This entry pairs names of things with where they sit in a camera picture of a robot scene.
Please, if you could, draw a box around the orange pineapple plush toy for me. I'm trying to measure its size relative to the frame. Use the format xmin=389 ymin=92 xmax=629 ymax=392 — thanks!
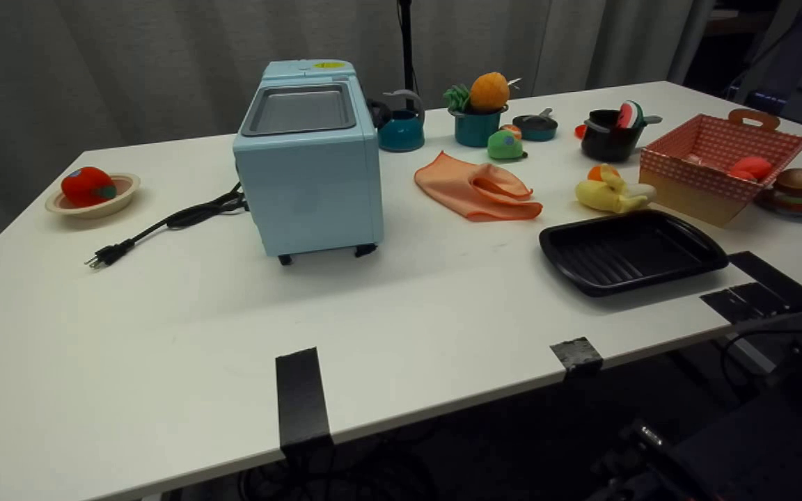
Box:
xmin=442 ymin=69 xmax=519 ymax=118

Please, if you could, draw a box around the blue toy pot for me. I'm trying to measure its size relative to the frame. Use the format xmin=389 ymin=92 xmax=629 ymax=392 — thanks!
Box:
xmin=448 ymin=104 xmax=508 ymax=151

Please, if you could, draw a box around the orange folded cloth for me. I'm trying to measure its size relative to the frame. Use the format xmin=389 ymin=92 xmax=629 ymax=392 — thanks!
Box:
xmin=413 ymin=151 xmax=545 ymax=225

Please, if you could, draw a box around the black power cord with plug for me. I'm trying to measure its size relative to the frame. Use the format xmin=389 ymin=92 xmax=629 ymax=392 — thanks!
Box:
xmin=83 ymin=181 xmax=251 ymax=274

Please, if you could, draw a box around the yellow banana plush toy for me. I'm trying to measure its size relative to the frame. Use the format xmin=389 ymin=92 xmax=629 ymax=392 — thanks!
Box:
xmin=573 ymin=165 xmax=658 ymax=218

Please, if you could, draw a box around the blue toy kettle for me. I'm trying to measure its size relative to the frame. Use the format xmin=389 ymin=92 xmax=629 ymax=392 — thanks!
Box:
xmin=367 ymin=86 xmax=428 ymax=156

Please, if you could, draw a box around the light blue toaster oven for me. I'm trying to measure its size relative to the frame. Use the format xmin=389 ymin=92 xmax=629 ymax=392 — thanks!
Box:
xmin=230 ymin=60 xmax=386 ymax=267

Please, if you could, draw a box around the red tomato on plate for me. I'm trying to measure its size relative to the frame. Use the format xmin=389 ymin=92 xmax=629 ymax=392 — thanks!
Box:
xmin=44 ymin=172 xmax=143 ymax=224

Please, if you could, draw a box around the watermelon slice plush toy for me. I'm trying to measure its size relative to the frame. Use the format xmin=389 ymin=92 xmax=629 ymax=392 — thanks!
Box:
xmin=615 ymin=101 xmax=650 ymax=133

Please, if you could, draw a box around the black grill tray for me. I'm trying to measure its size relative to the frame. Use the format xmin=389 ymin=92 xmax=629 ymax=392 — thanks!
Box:
xmin=537 ymin=207 xmax=732 ymax=302

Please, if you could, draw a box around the short black tape patch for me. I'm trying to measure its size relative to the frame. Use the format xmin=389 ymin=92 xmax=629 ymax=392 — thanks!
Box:
xmin=698 ymin=285 xmax=750 ymax=327

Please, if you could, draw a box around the long black tape strip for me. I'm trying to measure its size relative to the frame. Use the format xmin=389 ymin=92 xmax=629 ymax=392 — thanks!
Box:
xmin=272 ymin=346 xmax=334 ymax=453

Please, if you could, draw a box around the small black tape piece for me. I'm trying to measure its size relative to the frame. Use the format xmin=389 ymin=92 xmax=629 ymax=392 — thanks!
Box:
xmin=548 ymin=334 xmax=606 ymax=380

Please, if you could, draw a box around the black toy pot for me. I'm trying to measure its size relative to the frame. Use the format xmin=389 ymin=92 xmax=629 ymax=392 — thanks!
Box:
xmin=573 ymin=107 xmax=662 ymax=165

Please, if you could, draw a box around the wide black tape strip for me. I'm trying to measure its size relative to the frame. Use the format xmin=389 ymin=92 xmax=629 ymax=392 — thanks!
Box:
xmin=726 ymin=249 xmax=802 ymax=316

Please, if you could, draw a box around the red checkered basket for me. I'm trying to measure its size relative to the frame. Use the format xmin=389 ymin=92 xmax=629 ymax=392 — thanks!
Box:
xmin=638 ymin=107 xmax=802 ymax=231

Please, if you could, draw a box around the grey curtain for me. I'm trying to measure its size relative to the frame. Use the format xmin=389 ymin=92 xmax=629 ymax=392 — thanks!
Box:
xmin=0 ymin=0 xmax=716 ymax=263

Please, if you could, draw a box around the black tripod stand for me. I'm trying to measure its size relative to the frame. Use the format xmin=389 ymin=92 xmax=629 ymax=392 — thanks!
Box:
xmin=396 ymin=0 xmax=421 ymax=94

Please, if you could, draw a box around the blue toy pan with lid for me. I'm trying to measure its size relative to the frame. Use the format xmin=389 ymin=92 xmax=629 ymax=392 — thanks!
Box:
xmin=509 ymin=107 xmax=560 ymax=146

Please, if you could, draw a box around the red tomato plush toy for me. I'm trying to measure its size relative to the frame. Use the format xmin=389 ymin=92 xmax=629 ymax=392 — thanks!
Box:
xmin=58 ymin=165 xmax=119 ymax=209

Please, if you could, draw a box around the green plush fruit toy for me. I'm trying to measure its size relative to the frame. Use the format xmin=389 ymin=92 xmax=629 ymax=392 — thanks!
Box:
xmin=485 ymin=125 xmax=528 ymax=165

